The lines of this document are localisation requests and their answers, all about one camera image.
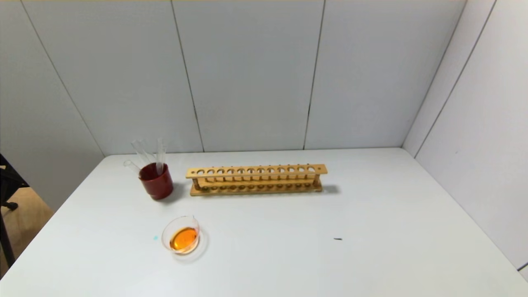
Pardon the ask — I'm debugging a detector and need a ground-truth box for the black stand frame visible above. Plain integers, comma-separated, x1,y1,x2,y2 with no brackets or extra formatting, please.
0,153,30,268

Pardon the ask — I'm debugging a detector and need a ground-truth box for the dark red cup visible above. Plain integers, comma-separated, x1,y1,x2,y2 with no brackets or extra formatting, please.
138,162,174,201

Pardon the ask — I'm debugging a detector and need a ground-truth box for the clear glass dish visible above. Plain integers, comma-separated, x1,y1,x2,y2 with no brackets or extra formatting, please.
161,215,209,263

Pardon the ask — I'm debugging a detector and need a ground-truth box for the wooden test tube rack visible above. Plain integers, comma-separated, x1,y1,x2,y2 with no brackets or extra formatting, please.
186,164,328,196

